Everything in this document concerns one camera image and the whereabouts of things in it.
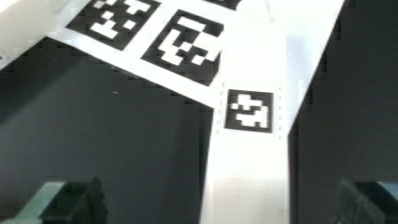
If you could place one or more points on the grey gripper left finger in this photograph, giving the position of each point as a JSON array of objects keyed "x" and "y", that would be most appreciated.
[{"x": 66, "y": 203}]

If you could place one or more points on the white desk leg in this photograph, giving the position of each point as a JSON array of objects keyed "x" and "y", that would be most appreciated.
[{"x": 270, "y": 56}]

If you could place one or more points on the marker tag sheet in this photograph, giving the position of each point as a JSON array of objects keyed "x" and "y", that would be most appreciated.
[{"x": 154, "y": 36}]

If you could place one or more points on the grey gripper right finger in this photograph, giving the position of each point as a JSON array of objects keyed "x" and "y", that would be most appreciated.
[{"x": 366, "y": 202}]

